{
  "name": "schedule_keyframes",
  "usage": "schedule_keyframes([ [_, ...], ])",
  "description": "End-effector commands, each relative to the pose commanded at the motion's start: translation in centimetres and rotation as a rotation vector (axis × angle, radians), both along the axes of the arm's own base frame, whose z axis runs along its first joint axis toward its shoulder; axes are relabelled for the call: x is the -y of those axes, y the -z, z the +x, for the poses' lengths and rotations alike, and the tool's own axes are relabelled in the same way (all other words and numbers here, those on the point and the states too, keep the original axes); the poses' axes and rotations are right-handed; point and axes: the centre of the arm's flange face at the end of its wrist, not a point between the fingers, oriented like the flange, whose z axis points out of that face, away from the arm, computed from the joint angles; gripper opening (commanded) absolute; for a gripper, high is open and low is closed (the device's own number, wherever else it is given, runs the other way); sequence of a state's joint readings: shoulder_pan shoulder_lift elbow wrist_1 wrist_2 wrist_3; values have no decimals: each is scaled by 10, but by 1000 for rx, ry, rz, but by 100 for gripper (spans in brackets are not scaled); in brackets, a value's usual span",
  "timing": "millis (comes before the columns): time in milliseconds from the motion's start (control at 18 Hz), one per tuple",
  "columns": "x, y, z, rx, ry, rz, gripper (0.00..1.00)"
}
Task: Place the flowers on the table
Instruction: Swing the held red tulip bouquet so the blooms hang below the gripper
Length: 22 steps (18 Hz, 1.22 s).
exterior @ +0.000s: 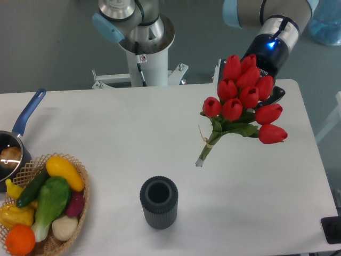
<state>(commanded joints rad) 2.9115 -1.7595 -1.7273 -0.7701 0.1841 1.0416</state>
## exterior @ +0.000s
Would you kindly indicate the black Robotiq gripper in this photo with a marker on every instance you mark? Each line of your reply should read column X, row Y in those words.
column 270, row 56

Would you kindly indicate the red tulip bouquet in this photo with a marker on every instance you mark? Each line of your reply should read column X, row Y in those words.
column 234, row 110

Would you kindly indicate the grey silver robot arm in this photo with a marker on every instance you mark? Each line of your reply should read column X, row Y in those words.
column 283, row 20

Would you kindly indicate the dark grey ribbed vase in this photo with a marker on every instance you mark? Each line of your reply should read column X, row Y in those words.
column 159, row 200

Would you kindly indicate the black device at edge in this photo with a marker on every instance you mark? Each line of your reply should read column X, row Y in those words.
column 331, row 229

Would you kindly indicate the purple red radish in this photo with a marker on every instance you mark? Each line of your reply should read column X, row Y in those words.
column 76, row 205

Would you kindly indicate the yellow squash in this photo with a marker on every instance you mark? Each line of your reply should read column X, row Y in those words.
column 58, row 166

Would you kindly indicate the green bok choy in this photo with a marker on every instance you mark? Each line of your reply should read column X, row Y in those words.
column 52, row 200

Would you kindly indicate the dark green cucumber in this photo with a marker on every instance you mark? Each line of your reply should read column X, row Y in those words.
column 31, row 191

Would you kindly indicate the white garlic bulb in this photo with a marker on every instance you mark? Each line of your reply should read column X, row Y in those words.
column 64, row 227

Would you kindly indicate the brown bread roll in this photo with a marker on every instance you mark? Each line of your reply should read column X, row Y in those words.
column 10, row 157

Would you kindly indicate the woven wicker basket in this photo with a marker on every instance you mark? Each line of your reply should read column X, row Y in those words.
column 51, row 245

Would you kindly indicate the small yellow gourd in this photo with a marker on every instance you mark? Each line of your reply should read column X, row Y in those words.
column 13, row 192

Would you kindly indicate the yellow bell pepper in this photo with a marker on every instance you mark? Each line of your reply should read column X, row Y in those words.
column 12, row 216

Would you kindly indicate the orange fruit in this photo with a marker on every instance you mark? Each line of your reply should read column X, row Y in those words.
column 20, row 240

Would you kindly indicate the white metal frame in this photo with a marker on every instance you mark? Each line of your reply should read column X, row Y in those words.
column 329, row 123

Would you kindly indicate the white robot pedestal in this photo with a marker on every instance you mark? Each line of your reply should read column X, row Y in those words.
column 146, row 49

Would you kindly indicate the blue handled saucepan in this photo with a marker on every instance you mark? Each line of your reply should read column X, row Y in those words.
column 13, row 138

